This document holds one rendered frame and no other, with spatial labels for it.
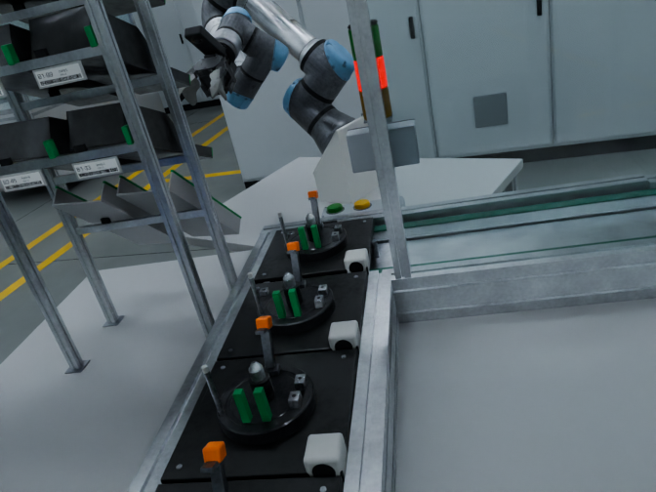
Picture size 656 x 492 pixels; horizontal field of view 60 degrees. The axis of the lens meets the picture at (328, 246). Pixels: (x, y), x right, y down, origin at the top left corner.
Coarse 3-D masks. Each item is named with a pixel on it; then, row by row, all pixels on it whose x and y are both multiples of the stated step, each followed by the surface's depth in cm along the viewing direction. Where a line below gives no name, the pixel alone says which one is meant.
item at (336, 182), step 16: (352, 128) 167; (336, 144) 165; (320, 160) 171; (336, 160) 167; (320, 176) 174; (336, 176) 170; (352, 176) 170; (368, 176) 176; (320, 192) 178; (336, 192) 174; (352, 192) 171
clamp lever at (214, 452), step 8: (208, 448) 61; (216, 448) 61; (224, 448) 62; (208, 456) 61; (216, 456) 61; (224, 456) 62; (208, 464) 60; (216, 464) 60; (224, 464) 62; (208, 472) 59; (216, 472) 61; (224, 472) 62; (216, 480) 62; (224, 480) 62; (216, 488) 62; (224, 488) 62
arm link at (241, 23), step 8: (232, 8) 149; (240, 8) 150; (224, 16) 148; (232, 16) 147; (240, 16) 148; (248, 16) 150; (224, 24) 145; (232, 24) 145; (240, 24) 147; (248, 24) 148; (240, 32) 146; (248, 32) 148; (248, 40) 148
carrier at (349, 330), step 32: (256, 288) 97; (288, 288) 99; (320, 288) 101; (352, 288) 105; (288, 320) 96; (320, 320) 97; (352, 320) 92; (224, 352) 95; (256, 352) 93; (288, 352) 92
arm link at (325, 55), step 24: (216, 0) 174; (240, 0) 171; (264, 0) 171; (264, 24) 172; (288, 24) 169; (288, 48) 171; (312, 48) 166; (336, 48) 166; (312, 72) 168; (336, 72) 165; (336, 96) 173
